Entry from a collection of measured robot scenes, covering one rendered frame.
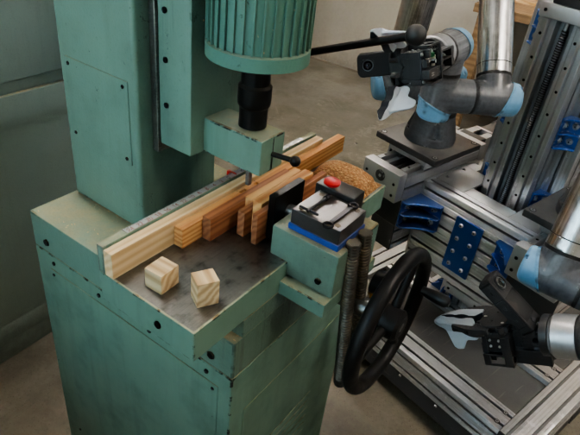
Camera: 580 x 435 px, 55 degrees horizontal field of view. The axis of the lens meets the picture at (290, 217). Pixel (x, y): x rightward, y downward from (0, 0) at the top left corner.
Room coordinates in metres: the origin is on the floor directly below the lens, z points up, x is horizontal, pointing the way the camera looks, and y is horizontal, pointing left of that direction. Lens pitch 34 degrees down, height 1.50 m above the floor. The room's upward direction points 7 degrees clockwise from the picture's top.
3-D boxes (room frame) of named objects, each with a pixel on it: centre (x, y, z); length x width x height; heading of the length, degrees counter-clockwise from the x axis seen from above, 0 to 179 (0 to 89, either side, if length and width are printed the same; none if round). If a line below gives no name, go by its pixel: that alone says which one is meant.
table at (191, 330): (0.85, 0.01, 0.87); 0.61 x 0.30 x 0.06; 148
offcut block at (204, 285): (0.64, 0.12, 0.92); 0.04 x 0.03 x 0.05; 120
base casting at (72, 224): (0.99, 0.19, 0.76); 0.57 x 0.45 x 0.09; 58
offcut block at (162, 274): (0.66, 0.19, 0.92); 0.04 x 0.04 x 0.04; 61
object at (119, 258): (0.92, 0.11, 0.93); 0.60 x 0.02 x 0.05; 148
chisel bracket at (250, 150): (0.93, 0.10, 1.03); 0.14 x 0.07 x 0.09; 58
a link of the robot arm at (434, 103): (1.18, -0.30, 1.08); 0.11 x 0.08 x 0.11; 96
